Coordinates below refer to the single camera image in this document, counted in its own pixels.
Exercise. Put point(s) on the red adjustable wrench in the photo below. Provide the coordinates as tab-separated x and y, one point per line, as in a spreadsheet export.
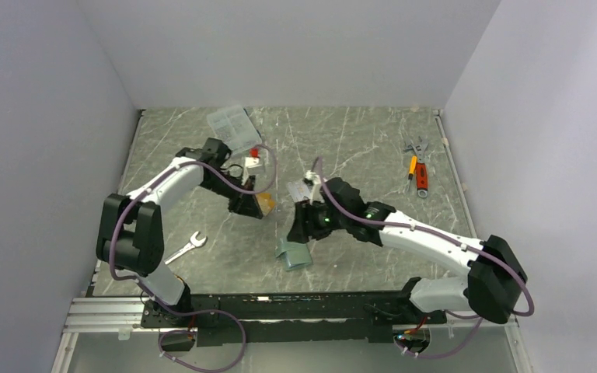
421	173

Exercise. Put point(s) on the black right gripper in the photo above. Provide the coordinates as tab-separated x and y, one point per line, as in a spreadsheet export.
304	214

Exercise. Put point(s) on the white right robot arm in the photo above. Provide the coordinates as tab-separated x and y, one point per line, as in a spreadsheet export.
488	279

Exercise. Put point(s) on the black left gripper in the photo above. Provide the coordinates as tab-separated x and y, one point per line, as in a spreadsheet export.
246	203

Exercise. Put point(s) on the silver open-end wrench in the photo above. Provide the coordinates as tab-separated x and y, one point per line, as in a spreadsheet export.
195	241

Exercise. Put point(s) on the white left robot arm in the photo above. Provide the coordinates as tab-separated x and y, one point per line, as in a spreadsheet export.
131	237

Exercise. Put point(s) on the clear plastic organizer box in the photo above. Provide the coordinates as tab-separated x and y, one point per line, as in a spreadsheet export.
233	126

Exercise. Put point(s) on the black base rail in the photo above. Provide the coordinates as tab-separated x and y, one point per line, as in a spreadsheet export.
373	316

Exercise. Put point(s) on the orange small screwdriver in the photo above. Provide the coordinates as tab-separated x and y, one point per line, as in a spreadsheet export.
412	168

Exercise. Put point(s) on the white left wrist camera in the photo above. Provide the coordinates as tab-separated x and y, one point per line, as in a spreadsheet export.
253	164

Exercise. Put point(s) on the aluminium frame rail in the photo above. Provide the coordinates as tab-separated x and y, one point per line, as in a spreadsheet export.
120	316

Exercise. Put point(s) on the green card holder wallet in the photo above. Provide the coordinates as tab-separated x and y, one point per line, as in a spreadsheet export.
292	255

